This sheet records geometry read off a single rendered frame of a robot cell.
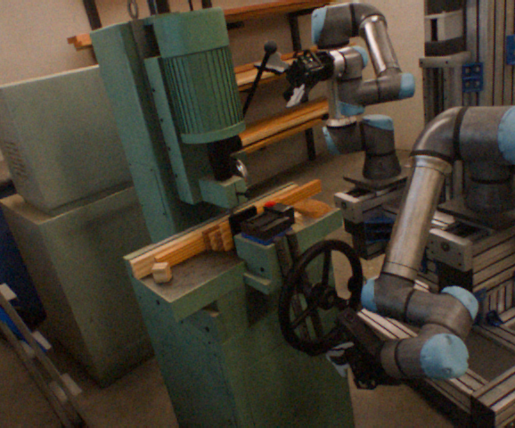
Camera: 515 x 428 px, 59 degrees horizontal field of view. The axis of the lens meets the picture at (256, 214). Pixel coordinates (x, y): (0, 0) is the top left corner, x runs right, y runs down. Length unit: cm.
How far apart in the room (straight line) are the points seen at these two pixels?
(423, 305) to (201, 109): 68
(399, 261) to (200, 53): 66
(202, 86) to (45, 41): 248
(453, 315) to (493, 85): 95
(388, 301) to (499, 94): 94
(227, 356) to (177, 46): 79
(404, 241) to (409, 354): 24
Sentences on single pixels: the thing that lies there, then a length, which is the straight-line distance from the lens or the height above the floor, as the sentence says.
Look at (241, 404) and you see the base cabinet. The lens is 137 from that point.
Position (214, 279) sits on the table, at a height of 90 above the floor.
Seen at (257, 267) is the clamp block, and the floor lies 90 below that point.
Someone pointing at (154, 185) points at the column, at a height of 105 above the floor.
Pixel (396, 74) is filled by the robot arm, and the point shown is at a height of 125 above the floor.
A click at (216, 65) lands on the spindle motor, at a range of 116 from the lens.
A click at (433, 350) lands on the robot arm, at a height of 88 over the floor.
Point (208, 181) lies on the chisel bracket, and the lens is 130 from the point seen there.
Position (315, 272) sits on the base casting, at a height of 75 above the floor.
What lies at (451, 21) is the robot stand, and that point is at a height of 135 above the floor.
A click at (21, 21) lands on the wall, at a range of 353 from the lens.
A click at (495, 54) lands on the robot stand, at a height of 123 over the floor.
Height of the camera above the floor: 145
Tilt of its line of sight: 22 degrees down
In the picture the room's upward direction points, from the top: 11 degrees counter-clockwise
